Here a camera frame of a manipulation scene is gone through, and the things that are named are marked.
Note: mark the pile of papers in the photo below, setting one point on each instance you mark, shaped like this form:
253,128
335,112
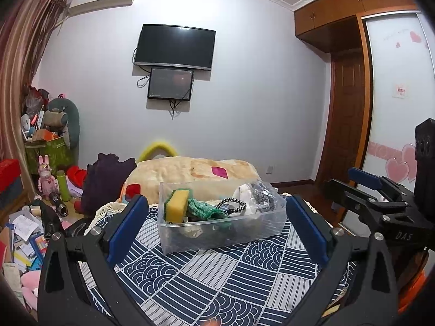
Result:
22,234

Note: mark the pink plush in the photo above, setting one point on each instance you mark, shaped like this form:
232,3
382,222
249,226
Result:
30,283

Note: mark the black flashlight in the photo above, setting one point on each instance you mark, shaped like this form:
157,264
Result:
58,203

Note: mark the red box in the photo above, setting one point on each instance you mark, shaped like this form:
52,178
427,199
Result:
7,175

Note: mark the beige patchwork pillow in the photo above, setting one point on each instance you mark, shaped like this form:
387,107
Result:
170,171

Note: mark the pink rabbit toy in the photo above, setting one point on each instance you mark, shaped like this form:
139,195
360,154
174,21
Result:
46,180

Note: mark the yellow sponge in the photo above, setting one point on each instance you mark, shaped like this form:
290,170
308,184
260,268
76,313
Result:
178,205

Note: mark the green plush toy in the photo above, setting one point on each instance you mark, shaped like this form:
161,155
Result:
73,120

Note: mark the red white sticker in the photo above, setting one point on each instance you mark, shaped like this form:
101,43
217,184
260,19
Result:
399,91

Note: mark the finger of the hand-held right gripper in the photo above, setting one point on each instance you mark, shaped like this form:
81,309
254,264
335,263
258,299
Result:
365,176
346,197

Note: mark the pile of assorted toys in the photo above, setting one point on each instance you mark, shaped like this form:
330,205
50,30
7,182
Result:
34,115

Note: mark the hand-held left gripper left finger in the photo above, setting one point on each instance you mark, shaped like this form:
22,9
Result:
127,231

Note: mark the wall-mounted black television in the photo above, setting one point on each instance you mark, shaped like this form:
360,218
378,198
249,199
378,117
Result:
175,46

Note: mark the blue white patterned tablecloth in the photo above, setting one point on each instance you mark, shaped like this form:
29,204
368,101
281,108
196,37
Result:
210,285

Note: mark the silver sequined cloth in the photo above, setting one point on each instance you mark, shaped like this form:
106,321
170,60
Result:
263,195

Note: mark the striped brown curtain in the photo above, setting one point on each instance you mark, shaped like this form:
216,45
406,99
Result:
18,57

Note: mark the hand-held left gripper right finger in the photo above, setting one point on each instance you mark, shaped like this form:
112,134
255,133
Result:
306,227

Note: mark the white fleece cloth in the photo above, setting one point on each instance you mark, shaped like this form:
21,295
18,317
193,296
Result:
243,192

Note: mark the red cloth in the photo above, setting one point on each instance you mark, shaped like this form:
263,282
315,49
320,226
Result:
75,176

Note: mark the white wardrobe door with hearts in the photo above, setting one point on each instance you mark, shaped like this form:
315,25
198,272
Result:
390,122

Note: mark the yellow arched cushion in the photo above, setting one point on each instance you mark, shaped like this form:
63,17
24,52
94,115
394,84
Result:
146,151

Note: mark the wooden door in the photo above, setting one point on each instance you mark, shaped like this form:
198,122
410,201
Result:
345,119

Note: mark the green storage box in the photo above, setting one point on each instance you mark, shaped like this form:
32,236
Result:
47,154

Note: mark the white wall socket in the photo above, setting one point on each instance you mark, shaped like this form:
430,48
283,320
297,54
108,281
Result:
270,169

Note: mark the green bottle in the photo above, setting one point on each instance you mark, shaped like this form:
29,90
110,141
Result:
63,186

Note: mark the small black monitor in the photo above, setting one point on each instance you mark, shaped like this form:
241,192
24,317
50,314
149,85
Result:
170,84

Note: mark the green knitted cloth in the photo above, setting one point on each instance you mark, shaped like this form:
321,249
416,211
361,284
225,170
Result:
204,209

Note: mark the clear plastic box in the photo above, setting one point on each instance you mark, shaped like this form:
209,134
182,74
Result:
217,236

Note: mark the dark purple plush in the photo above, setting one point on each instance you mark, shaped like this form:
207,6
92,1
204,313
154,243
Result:
105,180

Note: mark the wooden overhead cabinet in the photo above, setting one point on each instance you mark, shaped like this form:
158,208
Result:
323,17

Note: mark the cream patterned cloth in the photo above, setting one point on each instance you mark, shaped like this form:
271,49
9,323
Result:
192,232

